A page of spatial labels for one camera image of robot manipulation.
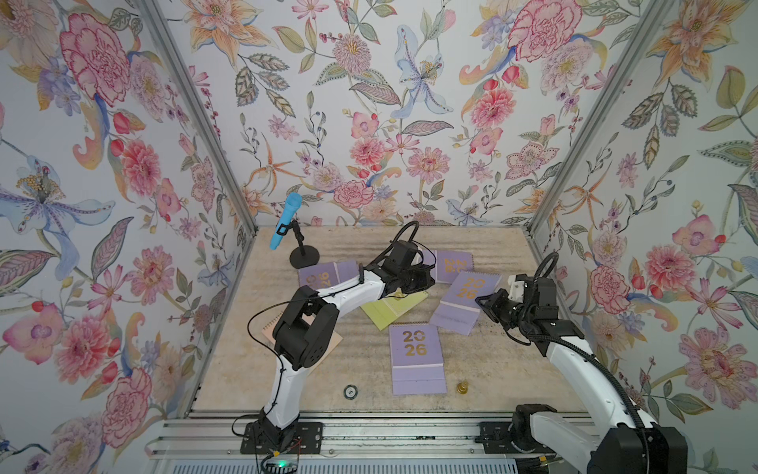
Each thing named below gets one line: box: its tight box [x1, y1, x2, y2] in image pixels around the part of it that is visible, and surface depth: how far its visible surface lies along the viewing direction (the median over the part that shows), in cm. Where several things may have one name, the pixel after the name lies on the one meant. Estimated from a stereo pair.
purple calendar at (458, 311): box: [429, 270, 503, 337], surface depth 86 cm
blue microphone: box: [269, 191, 304, 250], surface depth 94 cm
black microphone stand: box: [276, 219, 320, 270], surface depth 112 cm
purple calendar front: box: [388, 321, 448, 395], surface depth 89 cm
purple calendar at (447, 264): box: [422, 248, 474, 284], surface depth 112 cm
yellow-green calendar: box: [360, 287, 430, 331], surface depth 100 cm
